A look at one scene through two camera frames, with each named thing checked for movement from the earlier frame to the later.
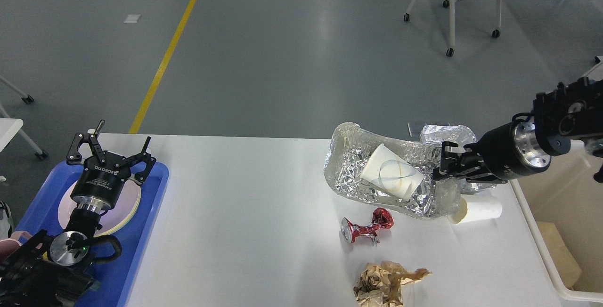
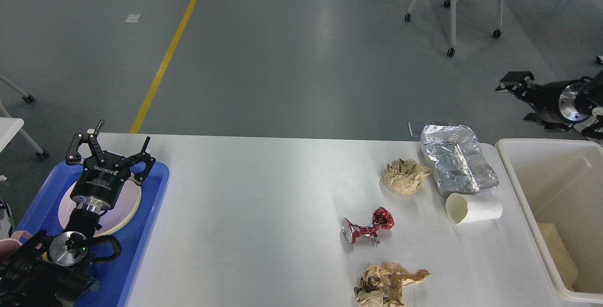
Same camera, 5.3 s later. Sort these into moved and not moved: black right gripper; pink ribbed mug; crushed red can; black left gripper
Moved: black right gripper
Not moved: pink ribbed mug; black left gripper; crushed red can
